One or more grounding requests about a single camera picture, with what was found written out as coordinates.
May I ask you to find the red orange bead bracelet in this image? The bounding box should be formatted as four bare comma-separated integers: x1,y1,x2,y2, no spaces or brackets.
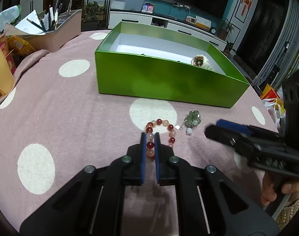
144,118,177,161

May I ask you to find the right hand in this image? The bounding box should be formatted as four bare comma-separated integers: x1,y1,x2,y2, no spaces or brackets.
261,171,299,206

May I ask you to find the white plastic shopping bag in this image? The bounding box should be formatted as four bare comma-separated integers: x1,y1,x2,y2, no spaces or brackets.
262,99,286,129

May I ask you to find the red yellow gift bag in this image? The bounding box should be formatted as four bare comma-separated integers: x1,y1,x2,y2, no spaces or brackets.
260,84,279,100

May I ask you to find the green cardboard box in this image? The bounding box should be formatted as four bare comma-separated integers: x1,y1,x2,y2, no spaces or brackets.
95,22,249,108

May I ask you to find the floor potted plant right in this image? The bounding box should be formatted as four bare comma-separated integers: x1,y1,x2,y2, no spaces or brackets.
223,41,236,58

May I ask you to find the pink polka dot tablecloth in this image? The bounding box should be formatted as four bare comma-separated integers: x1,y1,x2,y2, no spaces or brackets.
0,31,275,229

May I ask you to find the small black alarm clock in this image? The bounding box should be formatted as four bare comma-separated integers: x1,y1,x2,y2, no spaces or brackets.
210,27,217,34

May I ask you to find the potted plant on cabinet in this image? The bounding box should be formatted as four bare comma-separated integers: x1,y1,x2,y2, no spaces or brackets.
218,18,235,41

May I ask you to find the yellow white box on cabinet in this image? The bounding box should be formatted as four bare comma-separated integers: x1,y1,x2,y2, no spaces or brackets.
195,16,211,30

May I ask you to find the potted green plant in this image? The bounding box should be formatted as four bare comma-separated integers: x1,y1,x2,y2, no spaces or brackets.
81,1,107,32

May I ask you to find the clear plastic storage bin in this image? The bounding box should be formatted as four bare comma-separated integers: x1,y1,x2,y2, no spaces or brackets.
109,0,145,12

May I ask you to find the yellow bear carton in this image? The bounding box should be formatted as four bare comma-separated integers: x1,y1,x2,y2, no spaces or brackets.
0,48,15,98

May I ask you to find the green jade charm bracelet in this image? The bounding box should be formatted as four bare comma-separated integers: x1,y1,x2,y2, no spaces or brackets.
174,110,202,136

